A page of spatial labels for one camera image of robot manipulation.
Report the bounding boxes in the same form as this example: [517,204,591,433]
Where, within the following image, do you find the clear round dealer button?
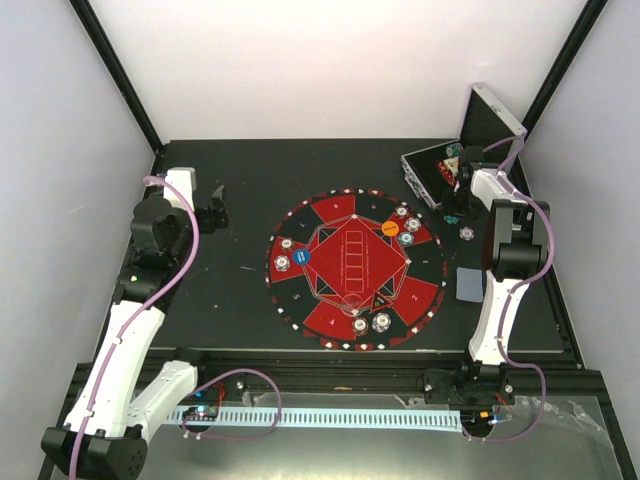
[341,293,364,317]

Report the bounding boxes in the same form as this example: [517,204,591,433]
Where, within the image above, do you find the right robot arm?
[454,164,555,403]

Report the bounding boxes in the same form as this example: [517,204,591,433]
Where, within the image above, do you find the round red black poker mat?
[264,188,450,352]

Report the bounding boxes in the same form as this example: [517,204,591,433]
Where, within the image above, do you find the grey white chip stack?
[459,227,475,241]

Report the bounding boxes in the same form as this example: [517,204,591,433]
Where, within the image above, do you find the purple cable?
[69,175,201,480]
[462,134,556,443]

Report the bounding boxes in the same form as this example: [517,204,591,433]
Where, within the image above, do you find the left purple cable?
[69,175,201,480]

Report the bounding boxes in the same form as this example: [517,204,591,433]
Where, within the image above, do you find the black triangular marker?
[370,291,393,312]

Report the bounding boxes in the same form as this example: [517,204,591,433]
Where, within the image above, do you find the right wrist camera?
[456,146,498,187]

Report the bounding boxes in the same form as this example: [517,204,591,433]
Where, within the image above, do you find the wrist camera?
[456,146,498,187]
[162,167,196,211]

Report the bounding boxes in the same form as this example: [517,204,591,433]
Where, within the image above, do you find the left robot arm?
[41,177,229,479]

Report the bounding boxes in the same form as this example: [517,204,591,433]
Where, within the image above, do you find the pyramid card box in case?
[443,157,459,176]

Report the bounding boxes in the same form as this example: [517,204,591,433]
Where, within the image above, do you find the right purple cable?
[462,134,556,443]

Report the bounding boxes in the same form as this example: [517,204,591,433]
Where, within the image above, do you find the brown chip stack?
[395,206,409,219]
[280,238,294,252]

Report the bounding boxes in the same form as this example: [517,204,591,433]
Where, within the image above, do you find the green chip stack in case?
[446,142,463,158]

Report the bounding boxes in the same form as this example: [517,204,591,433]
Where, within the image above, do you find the blue small blind button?
[292,248,311,266]

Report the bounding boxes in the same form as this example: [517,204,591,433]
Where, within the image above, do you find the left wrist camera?
[162,167,196,211]

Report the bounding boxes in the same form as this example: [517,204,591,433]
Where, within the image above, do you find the red dice in case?
[436,162,456,187]

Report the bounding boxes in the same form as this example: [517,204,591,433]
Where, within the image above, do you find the green chip stack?
[446,142,463,158]
[444,215,460,225]
[397,231,415,246]

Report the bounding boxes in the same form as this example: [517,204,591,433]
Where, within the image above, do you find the blue card deck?
[456,267,484,303]

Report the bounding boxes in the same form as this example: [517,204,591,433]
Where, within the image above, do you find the white slotted cable duct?
[165,406,462,433]

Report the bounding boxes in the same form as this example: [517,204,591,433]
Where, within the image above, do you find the aluminium poker case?
[400,83,527,210]

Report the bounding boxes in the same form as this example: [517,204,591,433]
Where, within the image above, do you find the orange big blind button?
[381,221,400,237]

